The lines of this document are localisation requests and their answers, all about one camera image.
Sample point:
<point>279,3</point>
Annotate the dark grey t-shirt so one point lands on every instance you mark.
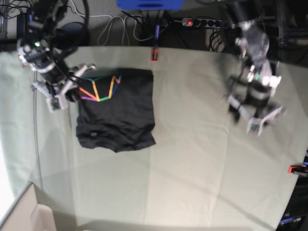
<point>116,109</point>

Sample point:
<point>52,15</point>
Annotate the right red black clamp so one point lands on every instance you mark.
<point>300,169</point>

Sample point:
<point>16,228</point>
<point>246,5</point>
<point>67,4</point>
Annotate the black power strip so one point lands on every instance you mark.
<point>201,23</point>

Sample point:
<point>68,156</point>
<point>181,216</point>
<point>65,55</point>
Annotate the red black clamp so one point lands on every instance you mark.
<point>300,169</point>
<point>155,49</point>

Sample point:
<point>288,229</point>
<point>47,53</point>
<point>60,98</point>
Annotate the middle red black clamp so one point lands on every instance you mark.
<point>155,49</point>

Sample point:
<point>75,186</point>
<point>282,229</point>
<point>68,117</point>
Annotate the light green table cloth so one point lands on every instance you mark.
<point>204,173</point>

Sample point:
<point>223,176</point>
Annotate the blue box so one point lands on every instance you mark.
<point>149,4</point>

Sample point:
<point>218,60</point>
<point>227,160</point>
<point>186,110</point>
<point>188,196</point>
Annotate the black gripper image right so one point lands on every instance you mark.
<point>258,97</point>

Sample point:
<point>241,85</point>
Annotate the beige plastic bin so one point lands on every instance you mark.
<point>26,214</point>

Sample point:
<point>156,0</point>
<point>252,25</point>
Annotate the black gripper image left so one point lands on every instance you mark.
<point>57,78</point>

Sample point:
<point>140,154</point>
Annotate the black round stool seat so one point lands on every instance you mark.
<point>70,33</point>

